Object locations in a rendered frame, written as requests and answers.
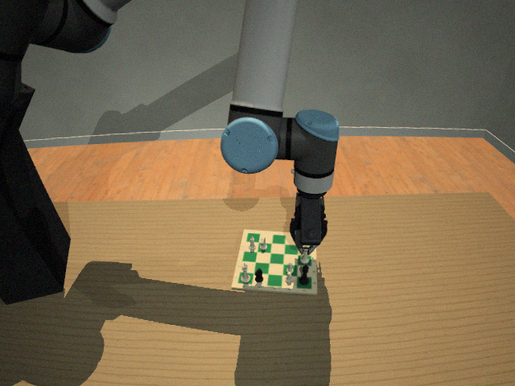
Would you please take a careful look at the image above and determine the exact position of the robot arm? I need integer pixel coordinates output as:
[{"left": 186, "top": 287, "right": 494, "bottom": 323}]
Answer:
[{"left": 0, "top": 0, "right": 340, "bottom": 245}]

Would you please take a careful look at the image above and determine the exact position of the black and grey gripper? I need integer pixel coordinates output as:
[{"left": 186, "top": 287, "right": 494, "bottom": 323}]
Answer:
[{"left": 290, "top": 188, "right": 328, "bottom": 256}]

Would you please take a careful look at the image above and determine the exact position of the white chess king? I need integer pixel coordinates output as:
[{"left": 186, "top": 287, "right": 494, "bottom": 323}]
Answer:
[{"left": 241, "top": 263, "right": 250, "bottom": 283}]

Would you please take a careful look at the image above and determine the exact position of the green and cream chessboard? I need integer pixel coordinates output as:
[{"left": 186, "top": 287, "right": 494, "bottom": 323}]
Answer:
[{"left": 232, "top": 229, "right": 317, "bottom": 295}]

